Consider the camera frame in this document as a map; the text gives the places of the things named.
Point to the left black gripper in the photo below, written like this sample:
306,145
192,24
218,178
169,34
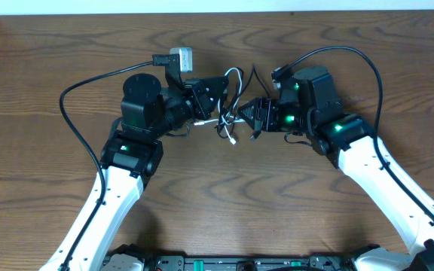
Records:
201,99

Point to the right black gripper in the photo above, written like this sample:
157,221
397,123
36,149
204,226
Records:
264,116

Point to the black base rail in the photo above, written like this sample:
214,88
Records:
131,257

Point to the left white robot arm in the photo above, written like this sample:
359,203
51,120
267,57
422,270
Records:
129,159

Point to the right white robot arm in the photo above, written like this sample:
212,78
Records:
309,106

